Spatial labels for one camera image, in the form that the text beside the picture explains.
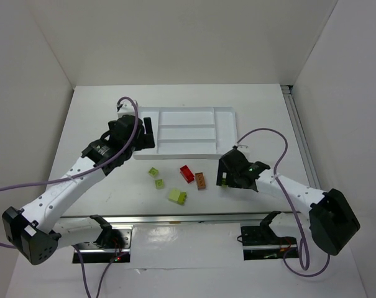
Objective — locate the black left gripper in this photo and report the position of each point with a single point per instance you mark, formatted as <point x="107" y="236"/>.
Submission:
<point x="145" y="136"/>

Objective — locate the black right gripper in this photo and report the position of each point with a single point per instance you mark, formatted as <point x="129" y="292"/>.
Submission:
<point x="223" y="171"/>

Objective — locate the orange lego brick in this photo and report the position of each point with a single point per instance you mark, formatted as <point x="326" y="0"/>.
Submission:
<point x="200" y="181"/>

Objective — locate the lime green square lego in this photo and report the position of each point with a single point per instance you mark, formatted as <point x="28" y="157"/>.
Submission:
<point x="159" y="184"/>
<point x="153" y="172"/>

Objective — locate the dark green square lego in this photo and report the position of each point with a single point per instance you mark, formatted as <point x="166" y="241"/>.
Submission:
<point x="224" y="180"/>

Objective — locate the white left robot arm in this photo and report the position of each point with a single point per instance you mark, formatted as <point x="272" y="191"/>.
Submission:
<point x="36" y="229"/>

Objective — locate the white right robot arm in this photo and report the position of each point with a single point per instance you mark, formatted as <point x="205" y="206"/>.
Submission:
<point x="332" y="222"/>

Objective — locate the white divided sorting tray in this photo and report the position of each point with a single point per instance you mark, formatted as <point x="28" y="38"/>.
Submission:
<point x="189" y="132"/>

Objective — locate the red lego brick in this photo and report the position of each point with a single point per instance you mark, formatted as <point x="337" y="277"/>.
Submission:
<point x="187" y="174"/>

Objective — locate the pale and lime green lego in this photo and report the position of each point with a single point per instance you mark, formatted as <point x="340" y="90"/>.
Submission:
<point x="177" y="196"/>

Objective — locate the aluminium rail front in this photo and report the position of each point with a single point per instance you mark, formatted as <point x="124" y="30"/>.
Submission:
<point x="184" y="218"/>

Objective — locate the aluminium rail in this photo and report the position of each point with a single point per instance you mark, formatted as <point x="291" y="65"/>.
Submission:
<point x="300" y="137"/>
<point x="184" y="218"/>

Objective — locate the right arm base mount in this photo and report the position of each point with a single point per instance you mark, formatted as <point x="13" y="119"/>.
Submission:
<point x="259" y="242"/>

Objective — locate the aluminium rail right side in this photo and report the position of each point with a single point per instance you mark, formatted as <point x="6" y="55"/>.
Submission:
<point x="300" y="137"/>

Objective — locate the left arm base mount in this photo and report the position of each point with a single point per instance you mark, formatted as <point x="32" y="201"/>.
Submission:
<point x="112" y="244"/>

